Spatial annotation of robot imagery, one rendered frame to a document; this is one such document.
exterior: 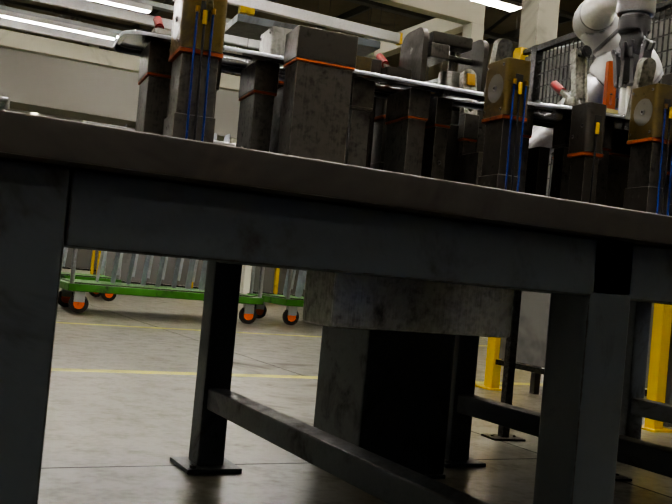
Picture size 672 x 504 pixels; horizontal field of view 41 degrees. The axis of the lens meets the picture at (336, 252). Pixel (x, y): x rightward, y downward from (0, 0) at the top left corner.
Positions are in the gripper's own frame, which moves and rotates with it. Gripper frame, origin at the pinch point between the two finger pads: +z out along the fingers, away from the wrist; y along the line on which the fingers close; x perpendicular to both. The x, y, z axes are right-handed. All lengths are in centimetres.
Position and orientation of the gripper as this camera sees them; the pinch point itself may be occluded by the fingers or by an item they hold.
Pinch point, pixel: (628, 102)
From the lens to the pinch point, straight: 223.9
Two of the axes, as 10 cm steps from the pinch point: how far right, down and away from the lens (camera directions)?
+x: -9.3, -0.9, -3.6
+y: -3.6, -0.1, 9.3
